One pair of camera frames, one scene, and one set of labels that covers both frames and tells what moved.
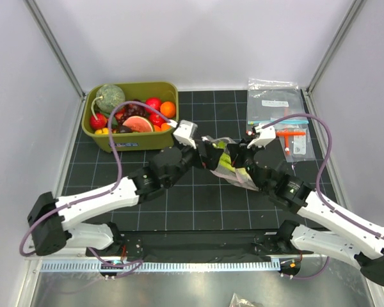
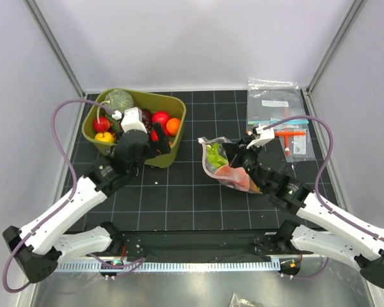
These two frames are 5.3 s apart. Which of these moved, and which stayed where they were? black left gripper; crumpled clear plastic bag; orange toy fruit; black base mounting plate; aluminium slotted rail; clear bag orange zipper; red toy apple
Moved: orange toy fruit; black left gripper; red toy apple
Stayed: crumpled clear plastic bag; black base mounting plate; clear bag orange zipper; aluminium slotted rail
